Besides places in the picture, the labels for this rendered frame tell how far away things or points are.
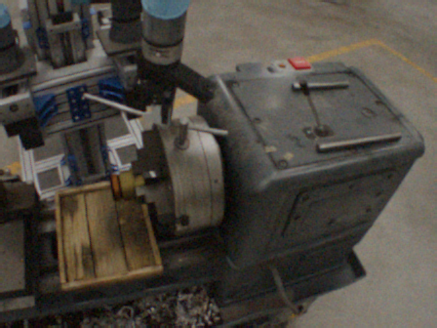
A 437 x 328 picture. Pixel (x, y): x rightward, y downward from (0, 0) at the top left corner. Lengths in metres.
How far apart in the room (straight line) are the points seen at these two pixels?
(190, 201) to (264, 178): 0.19
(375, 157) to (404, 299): 1.51
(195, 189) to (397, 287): 1.74
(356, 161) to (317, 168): 0.12
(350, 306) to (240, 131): 1.49
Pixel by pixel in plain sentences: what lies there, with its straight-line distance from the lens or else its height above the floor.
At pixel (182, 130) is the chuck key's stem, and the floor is 1.29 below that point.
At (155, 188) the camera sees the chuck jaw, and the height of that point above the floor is 1.10.
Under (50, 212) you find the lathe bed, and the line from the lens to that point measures 1.27.
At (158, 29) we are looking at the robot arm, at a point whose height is 1.58.
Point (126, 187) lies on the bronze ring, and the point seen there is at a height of 1.11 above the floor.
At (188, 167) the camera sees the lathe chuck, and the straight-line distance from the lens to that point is 0.85.
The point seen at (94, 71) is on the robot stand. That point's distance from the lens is 1.47.
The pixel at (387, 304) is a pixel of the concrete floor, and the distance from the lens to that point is 2.28.
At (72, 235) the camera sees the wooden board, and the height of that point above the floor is 0.89.
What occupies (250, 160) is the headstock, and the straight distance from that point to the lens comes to 0.84.
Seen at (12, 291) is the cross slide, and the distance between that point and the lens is 1.04.
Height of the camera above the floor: 1.84
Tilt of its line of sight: 47 degrees down
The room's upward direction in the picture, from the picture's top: 8 degrees clockwise
